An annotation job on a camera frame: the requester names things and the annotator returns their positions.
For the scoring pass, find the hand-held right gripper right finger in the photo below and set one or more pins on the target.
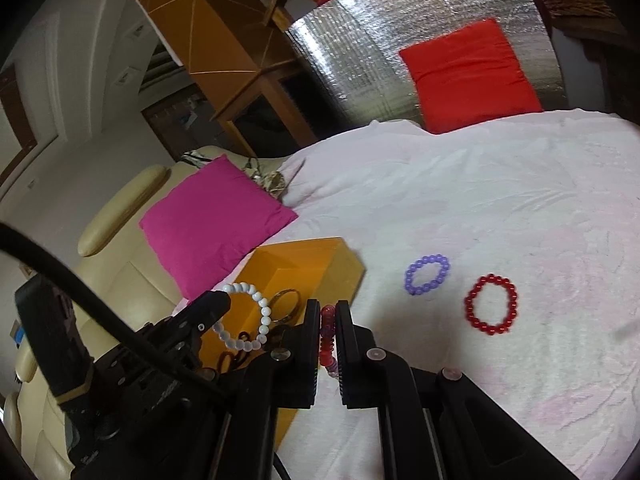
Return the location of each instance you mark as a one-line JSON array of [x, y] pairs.
[[344, 340]]

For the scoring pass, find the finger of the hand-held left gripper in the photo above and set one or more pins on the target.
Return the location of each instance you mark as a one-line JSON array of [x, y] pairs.
[[210, 305]]

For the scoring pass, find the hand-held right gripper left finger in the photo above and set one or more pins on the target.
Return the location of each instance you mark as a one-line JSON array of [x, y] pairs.
[[312, 340]]

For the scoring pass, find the silver metal bangle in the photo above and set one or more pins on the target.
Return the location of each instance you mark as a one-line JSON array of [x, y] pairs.
[[287, 291]]

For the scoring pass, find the orange box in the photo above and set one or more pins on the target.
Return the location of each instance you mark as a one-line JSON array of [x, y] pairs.
[[300, 265]]

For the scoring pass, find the beige leather sofa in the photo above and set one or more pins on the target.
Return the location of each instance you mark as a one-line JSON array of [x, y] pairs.
[[115, 280]]

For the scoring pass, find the magenta cushion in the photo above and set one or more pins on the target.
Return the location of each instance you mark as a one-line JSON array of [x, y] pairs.
[[215, 220]]

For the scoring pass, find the gold patterned cloth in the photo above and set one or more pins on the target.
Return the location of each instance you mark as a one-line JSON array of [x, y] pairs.
[[272, 182]]

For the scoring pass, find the silver foil insulation sheet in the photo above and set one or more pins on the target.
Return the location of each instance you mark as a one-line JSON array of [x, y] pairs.
[[360, 60]]

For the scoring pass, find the light wooden table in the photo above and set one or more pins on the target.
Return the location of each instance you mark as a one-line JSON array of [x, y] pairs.
[[210, 20]]

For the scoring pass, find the red cushion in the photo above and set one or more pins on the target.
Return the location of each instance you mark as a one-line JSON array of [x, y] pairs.
[[470, 75]]

